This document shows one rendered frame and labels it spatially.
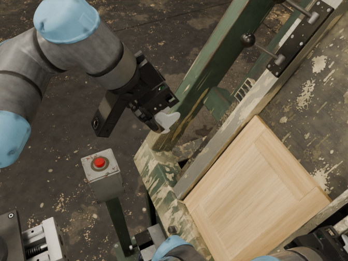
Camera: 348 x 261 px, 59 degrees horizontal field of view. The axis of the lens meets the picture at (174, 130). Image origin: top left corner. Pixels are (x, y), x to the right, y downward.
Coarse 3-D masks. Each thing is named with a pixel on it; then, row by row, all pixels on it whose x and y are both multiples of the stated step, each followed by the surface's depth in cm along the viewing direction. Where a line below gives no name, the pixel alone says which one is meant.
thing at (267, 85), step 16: (336, 0) 71; (336, 16) 73; (320, 32) 75; (304, 48) 77; (272, 80) 82; (256, 96) 86; (272, 96) 86; (240, 112) 90; (256, 112) 88; (224, 128) 94; (240, 128) 91; (208, 144) 98; (224, 144) 94; (208, 160) 98; (192, 176) 103; (176, 192) 108
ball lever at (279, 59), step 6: (246, 36) 75; (252, 36) 75; (240, 42) 77; (246, 42) 76; (252, 42) 76; (258, 48) 78; (264, 48) 78; (270, 54) 79; (282, 54) 79; (276, 60) 79; (282, 60) 79
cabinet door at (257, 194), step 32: (256, 128) 87; (224, 160) 96; (256, 160) 87; (288, 160) 79; (192, 192) 105; (224, 192) 95; (256, 192) 86; (288, 192) 79; (320, 192) 72; (224, 224) 94; (256, 224) 85; (288, 224) 78; (224, 256) 93; (256, 256) 84
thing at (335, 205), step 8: (344, 192) 63; (336, 200) 65; (344, 200) 63; (328, 208) 66; (336, 208) 64; (344, 208) 66; (320, 216) 67; (328, 216) 65; (336, 216) 65; (344, 216) 64; (304, 224) 69; (312, 224) 68; (320, 224) 67; (328, 224) 66; (336, 224) 64; (344, 224) 63; (296, 232) 71; (304, 232) 69; (312, 232) 70; (344, 232) 63; (288, 240) 72; (280, 248) 73
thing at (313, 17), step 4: (272, 0) 71; (276, 0) 70; (280, 0) 70; (284, 0) 70; (288, 0) 71; (288, 4) 72; (292, 4) 72; (296, 4) 72; (296, 8) 72; (300, 8) 72; (304, 12) 73; (308, 12) 73; (312, 12) 73; (308, 16) 73; (312, 16) 73; (316, 16) 72; (308, 20) 74; (312, 20) 73; (316, 20) 73; (312, 24) 74
